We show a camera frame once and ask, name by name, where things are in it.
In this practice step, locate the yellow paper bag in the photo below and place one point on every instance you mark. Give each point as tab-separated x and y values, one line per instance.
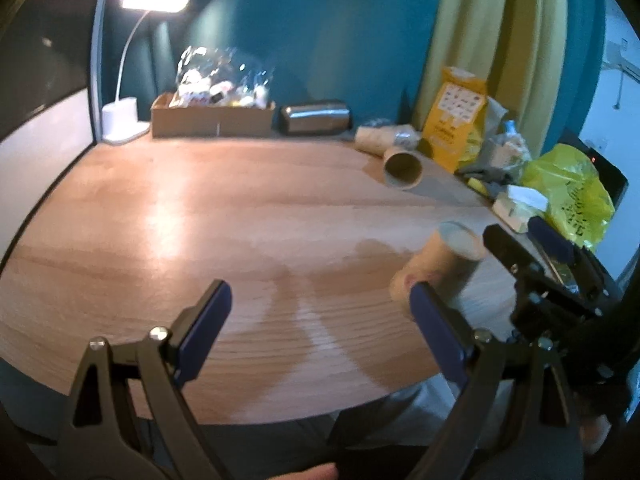
452	120

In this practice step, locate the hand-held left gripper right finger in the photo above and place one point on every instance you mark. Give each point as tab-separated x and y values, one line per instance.
440	332

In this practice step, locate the white small box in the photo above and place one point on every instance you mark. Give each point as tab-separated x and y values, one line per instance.
517	205

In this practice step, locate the white desk lamp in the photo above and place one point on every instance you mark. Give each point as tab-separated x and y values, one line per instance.
125	110

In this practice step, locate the sleeve of paper cups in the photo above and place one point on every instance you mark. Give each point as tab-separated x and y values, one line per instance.
376	137

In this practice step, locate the brown paper cup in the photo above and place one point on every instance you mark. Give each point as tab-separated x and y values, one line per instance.
442	262
401	167

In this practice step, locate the cardboard box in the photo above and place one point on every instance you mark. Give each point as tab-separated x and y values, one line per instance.
212	119

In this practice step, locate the yellow plastic bag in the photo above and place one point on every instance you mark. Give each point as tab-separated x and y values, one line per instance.
570	195

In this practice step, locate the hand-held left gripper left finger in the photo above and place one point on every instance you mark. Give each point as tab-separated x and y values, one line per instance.
204	332

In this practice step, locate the person's left hand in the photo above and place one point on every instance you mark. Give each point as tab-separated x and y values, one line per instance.
306	472

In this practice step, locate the person's grey pants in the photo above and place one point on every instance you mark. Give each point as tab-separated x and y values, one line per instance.
280	440

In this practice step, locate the clear bag of snacks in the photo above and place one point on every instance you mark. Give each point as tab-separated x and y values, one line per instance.
220	80

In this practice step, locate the yellow-green curtain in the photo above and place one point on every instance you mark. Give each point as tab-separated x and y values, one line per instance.
500	45

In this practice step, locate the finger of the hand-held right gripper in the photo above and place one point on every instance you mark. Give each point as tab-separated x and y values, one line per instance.
507	255
550	242

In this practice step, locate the dark metal flask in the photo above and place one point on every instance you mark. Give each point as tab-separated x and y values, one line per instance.
315	117

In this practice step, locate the clear plastic bag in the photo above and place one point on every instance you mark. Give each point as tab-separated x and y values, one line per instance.
505	147

